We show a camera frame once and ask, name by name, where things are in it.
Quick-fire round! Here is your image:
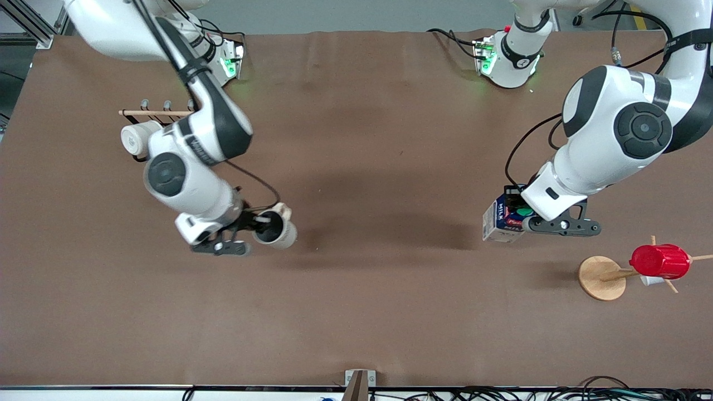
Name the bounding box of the beige mug with grey inside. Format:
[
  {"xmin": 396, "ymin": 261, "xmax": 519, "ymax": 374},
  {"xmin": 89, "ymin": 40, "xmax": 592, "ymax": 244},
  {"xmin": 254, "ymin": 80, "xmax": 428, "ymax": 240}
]
[{"xmin": 252, "ymin": 203, "xmax": 298, "ymax": 250}]

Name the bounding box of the blue milk carton green cap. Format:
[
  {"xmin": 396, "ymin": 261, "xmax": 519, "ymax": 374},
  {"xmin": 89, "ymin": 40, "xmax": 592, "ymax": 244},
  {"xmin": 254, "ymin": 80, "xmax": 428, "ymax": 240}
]
[{"xmin": 482, "ymin": 187, "xmax": 536, "ymax": 244}]

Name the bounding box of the red plastic cup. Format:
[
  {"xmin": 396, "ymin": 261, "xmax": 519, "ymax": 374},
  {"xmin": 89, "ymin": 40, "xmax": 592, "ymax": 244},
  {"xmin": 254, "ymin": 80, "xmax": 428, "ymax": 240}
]
[{"xmin": 629, "ymin": 243, "xmax": 692, "ymax": 281}]

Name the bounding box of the wooden mug tree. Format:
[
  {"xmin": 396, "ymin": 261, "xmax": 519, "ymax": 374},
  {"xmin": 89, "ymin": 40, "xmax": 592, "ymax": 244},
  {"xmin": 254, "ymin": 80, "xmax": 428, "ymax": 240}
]
[{"xmin": 578, "ymin": 236, "xmax": 713, "ymax": 302}]

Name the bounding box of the white mug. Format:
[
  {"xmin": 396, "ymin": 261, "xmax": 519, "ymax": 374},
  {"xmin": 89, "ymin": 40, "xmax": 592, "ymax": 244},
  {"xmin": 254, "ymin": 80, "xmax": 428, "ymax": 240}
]
[{"xmin": 120, "ymin": 120, "xmax": 164, "ymax": 158}]

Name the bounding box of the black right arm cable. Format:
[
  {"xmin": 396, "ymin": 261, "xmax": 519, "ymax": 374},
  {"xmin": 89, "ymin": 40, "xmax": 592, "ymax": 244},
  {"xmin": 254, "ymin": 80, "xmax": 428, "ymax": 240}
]
[{"xmin": 223, "ymin": 159, "xmax": 281, "ymax": 208}]

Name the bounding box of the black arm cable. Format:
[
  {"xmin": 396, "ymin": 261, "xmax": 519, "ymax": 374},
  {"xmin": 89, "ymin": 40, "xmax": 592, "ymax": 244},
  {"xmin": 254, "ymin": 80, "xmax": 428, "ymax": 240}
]
[
  {"xmin": 223, "ymin": 159, "xmax": 281, "ymax": 208},
  {"xmin": 504, "ymin": 113, "xmax": 564, "ymax": 190}
]

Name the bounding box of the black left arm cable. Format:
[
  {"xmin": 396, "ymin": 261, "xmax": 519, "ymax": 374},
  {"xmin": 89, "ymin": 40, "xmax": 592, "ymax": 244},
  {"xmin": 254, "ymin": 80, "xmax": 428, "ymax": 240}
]
[{"xmin": 504, "ymin": 113, "xmax": 564, "ymax": 190}]

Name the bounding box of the black wire mug rack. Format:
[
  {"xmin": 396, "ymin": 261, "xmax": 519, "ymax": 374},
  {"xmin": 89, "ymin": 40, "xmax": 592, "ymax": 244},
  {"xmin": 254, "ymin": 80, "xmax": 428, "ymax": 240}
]
[{"xmin": 119, "ymin": 99, "xmax": 199, "ymax": 164}]

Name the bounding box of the black base power cable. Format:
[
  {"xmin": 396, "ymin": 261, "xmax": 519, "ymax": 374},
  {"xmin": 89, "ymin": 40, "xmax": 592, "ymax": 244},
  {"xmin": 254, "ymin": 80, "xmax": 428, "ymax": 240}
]
[{"xmin": 427, "ymin": 27, "xmax": 486, "ymax": 60}]

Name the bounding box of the metal camera bracket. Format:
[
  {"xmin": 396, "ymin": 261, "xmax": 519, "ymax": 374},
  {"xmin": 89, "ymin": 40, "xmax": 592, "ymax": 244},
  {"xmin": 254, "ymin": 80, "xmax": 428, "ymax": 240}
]
[{"xmin": 344, "ymin": 369, "xmax": 377, "ymax": 401}]

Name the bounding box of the black cable bundle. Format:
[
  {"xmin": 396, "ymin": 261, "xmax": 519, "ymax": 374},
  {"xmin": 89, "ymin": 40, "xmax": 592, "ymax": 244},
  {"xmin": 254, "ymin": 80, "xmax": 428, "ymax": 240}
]
[{"xmin": 368, "ymin": 375, "xmax": 713, "ymax": 401}]

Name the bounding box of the aluminium frame profile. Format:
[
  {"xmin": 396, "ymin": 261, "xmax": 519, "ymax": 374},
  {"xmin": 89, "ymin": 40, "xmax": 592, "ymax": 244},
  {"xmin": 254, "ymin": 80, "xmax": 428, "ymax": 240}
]
[{"xmin": 0, "ymin": 0, "xmax": 74, "ymax": 50}]

